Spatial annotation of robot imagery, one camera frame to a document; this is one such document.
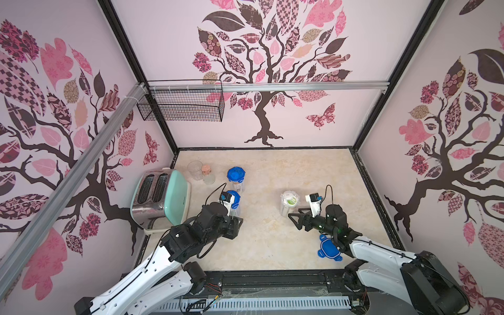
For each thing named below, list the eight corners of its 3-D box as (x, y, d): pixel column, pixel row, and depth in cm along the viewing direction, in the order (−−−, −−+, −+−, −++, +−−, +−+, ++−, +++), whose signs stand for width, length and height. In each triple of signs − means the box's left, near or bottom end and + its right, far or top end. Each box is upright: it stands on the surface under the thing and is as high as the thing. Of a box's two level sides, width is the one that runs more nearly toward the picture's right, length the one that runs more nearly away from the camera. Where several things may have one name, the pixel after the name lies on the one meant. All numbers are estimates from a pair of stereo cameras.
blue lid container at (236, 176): (229, 196, 102) (226, 179, 90) (231, 183, 107) (227, 166, 95) (245, 195, 102) (243, 179, 90) (245, 183, 107) (244, 166, 95)
